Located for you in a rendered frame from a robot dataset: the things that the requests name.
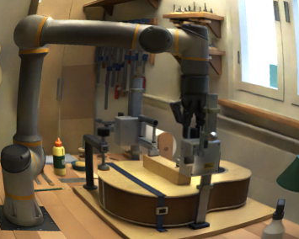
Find dark cam lever handle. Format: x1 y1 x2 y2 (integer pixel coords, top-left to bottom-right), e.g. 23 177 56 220
137 114 159 127

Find rounded wooden block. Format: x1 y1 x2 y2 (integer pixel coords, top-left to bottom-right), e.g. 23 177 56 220
157 130 175 162

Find brown acoustic guitar body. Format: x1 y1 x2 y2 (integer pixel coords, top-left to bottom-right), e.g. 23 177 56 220
97 159 253 228

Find ball-ended cam lever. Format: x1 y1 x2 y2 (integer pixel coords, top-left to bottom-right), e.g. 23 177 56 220
198 130 219 150

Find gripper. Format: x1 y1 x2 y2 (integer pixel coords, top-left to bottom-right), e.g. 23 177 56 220
169 73 210 136

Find dark floor mount plate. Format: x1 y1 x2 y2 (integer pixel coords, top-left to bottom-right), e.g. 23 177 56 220
0 204 61 232

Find wooden wall shelf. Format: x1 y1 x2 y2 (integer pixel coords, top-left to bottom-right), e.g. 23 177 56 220
162 3 225 39
171 46 227 76

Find grey clamp post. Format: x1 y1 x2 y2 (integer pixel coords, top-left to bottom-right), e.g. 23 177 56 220
127 77 146 161
188 93 222 231

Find hanging metal rods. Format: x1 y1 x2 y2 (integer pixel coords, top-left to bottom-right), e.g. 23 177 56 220
56 77 66 103

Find white spray bottle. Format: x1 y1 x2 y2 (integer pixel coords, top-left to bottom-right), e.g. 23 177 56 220
260 198 286 239

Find black hold-down knob screw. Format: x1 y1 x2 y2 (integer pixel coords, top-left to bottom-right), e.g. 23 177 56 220
97 126 111 172

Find metal file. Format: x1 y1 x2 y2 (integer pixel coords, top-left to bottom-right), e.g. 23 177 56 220
40 173 56 187

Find wooden wall rail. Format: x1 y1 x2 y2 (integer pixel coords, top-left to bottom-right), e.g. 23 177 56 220
217 98 299 133

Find plywood cradle base board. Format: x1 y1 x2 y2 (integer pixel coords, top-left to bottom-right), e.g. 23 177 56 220
72 184 276 239

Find light wooden caul block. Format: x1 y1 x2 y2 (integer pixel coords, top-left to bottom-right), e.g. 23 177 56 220
142 154 192 186

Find green pencil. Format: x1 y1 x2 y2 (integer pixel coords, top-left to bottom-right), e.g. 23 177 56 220
34 187 65 193

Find yellow glue bottle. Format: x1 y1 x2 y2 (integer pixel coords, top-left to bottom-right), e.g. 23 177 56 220
51 137 67 177

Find blue dish with sponge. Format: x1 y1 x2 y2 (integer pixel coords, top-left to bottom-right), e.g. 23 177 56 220
71 159 87 172

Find grey clamp jaw block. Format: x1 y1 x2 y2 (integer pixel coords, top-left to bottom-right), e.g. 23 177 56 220
113 114 160 157
176 137 222 178

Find blue strap with buckle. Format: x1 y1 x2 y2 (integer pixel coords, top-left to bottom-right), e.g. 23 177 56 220
105 162 169 233

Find wall rack of clamps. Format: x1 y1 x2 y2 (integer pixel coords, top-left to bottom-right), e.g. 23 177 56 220
93 46 150 111

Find steel ruler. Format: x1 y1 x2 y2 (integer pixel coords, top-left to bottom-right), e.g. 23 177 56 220
58 177 88 183

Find green lamp shade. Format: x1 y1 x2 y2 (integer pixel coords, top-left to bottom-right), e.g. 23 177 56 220
275 141 299 194

